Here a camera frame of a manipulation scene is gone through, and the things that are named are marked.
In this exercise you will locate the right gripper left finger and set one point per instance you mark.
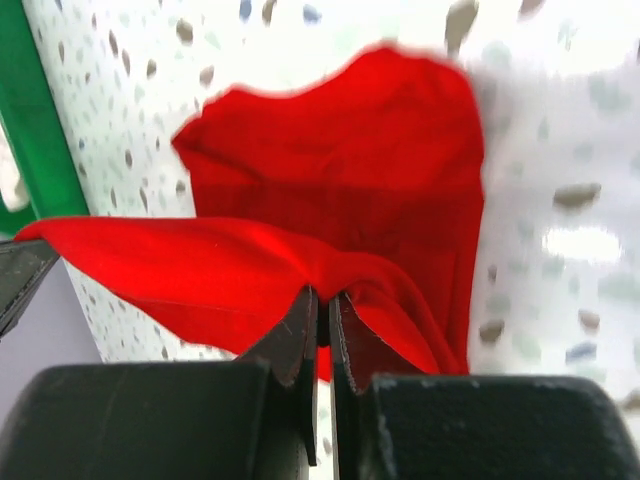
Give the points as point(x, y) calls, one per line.
point(249, 418)

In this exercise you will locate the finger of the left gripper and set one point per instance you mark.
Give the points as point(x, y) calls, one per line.
point(24, 266)

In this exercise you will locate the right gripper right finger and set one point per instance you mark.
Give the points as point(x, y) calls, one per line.
point(392, 422)

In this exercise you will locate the red t shirt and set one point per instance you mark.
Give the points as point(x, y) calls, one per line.
point(368, 184)

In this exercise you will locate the green plastic bin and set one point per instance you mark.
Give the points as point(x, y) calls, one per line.
point(30, 122)

